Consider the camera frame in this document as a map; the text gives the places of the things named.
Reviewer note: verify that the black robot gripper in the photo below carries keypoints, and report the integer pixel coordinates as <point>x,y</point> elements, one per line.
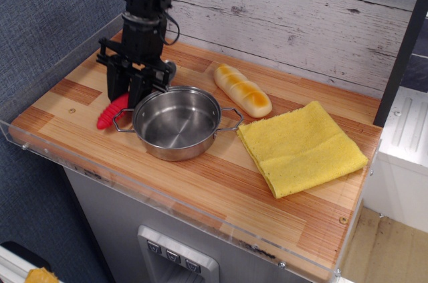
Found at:
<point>141,46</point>

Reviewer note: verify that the red handled metal spoon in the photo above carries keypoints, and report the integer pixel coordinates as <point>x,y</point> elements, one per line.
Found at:
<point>108,114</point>

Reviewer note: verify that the stainless steel pot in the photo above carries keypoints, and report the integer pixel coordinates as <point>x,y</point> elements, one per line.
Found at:
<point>179,124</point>

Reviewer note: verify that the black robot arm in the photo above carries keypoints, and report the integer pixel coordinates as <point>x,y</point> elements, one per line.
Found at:
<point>147,9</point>

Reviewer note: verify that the yellow folded towel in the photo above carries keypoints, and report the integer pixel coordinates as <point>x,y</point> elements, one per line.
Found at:
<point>301,149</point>

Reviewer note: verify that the toy bread loaf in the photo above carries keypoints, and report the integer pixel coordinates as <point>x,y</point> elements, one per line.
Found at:
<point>245,93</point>

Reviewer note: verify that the grey toy fridge cabinet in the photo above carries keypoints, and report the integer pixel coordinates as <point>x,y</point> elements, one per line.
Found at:
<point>114,218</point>

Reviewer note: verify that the silver dispenser button panel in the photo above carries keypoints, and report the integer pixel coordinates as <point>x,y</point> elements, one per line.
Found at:
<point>168,260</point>

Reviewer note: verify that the yellow object at corner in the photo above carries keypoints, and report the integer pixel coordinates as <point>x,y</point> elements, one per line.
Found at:
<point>41,275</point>

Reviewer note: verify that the clear acrylic table guard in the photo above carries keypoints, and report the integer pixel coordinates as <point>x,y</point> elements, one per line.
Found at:
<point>55,116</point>

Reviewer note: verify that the white ribbed side unit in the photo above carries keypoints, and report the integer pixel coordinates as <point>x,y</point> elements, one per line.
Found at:
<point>397,183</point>

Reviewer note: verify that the black right vertical post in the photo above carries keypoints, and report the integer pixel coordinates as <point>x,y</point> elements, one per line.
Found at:
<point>400,65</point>

